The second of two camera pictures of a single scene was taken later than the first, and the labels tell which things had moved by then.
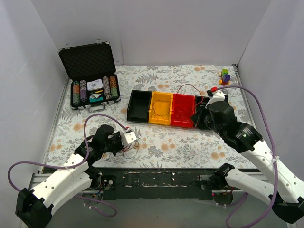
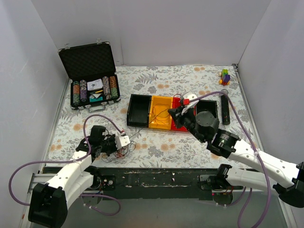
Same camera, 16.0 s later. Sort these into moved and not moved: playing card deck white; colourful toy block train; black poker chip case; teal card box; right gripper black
Moved: right gripper black
Not moved: teal card box; black poker chip case; playing card deck white; colourful toy block train
